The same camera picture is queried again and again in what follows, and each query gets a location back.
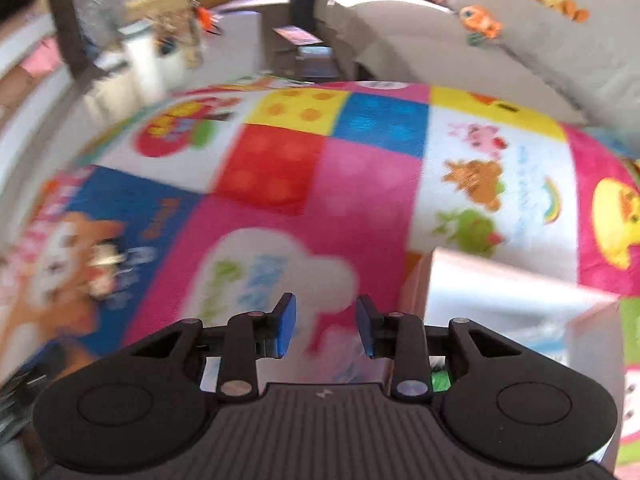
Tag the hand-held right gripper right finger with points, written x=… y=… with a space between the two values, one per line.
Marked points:
x=365 y=330

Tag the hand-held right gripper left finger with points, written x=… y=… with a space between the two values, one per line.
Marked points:
x=285 y=325

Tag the pink storage box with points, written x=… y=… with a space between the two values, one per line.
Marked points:
x=500 y=295

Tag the small brown white toy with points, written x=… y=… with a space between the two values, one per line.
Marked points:
x=106 y=256

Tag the green toy block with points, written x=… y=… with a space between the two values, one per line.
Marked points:
x=440 y=380

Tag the colourful printed play mat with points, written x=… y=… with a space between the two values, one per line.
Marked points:
x=350 y=185

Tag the dark blue box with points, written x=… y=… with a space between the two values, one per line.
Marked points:
x=315 y=62

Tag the white bottle with black label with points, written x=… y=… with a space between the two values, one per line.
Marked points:
x=172 y=65

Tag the white jug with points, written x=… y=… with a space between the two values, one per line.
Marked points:
x=107 y=97

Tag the picture card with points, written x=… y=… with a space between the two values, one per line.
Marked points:
x=300 y=35

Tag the white thermos bottle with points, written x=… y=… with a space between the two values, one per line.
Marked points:
x=145 y=65

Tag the grey sofa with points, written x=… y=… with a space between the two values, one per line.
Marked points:
x=425 y=35

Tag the small orange item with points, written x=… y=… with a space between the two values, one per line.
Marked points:
x=207 y=20

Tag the orange fish plush toy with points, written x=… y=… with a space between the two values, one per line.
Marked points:
x=480 y=20

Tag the cardboard basket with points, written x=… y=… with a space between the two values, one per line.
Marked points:
x=155 y=5

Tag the pink cloth bin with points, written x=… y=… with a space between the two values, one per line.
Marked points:
x=40 y=57

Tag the clear plastic bags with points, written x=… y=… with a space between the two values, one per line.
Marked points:
x=102 y=10

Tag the dark cabinet frame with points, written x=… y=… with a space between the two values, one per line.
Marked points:
x=72 y=25

